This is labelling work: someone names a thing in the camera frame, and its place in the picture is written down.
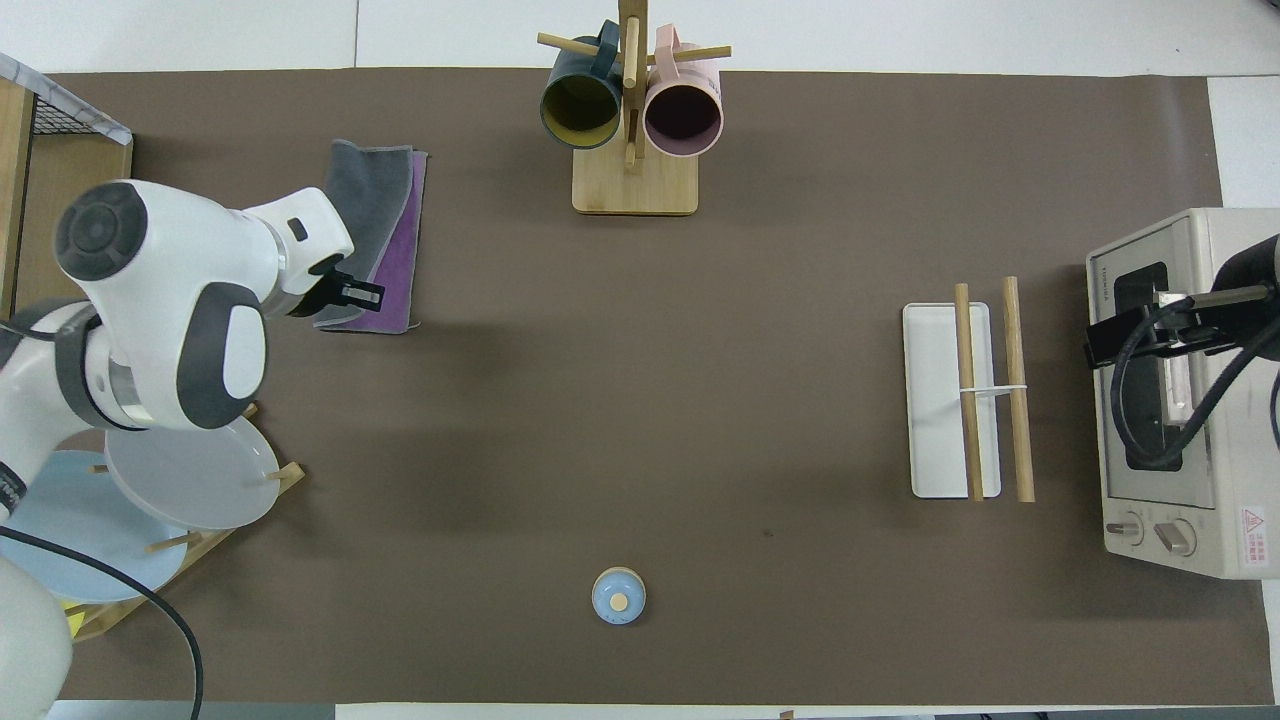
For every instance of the wooden plate rack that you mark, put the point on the wooden plate rack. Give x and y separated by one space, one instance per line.
290 478

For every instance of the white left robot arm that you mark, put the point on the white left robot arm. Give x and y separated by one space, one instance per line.
160 300

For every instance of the yellow plate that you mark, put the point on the yellow plate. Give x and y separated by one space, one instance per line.
73 625

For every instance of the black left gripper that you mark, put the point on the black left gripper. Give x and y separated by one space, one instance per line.
320 290

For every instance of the grey plate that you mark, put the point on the grey plate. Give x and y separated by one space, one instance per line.
200 490

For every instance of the light blue plate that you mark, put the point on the light blue plate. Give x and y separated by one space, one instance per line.
100 520

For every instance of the pink mug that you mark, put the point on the pink mug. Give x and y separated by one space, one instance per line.
683 115

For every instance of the purple and grey towel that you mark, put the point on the purple and grey towel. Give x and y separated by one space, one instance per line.
395 250

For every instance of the white towel rack wooden bars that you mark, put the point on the white towel rack wooden bars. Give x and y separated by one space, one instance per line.
935 400

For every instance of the dark blue mug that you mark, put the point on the dark blue mug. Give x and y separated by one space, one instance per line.
580 110

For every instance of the brown table mat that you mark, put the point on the brown table mat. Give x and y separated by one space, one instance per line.
700 400

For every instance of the beige toaster oven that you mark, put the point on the beige toaster oven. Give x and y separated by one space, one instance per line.
1240 460

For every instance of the wooden mug tree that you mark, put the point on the wooden mug tree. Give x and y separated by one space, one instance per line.
635 190

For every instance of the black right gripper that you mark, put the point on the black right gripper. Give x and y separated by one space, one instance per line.
1255 270

